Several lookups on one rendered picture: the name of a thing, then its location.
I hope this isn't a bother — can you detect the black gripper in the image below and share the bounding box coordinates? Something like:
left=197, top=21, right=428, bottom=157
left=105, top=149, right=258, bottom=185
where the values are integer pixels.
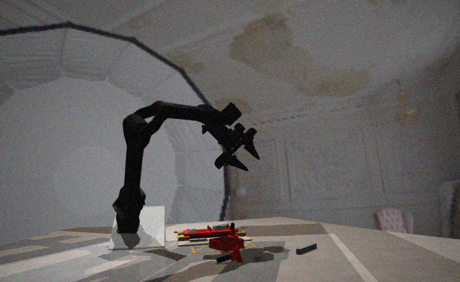
left=215, top=128, right=260, bottom=172

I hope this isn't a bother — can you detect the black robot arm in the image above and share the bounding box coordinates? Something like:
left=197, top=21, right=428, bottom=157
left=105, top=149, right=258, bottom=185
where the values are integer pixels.
left=112, top=101, right=245, bottom=234

